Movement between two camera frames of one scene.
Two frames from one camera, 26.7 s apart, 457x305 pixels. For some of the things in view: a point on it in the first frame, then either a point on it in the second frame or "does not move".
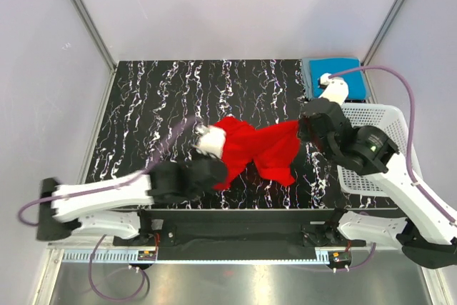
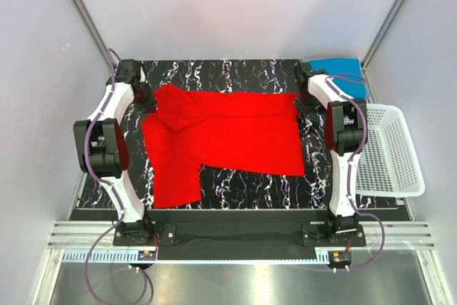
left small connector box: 146,255 does not move
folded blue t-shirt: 355,81 does not move
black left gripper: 197,153 -> 151,103
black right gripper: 303,131 -> 302,108
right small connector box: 340,258 does not move
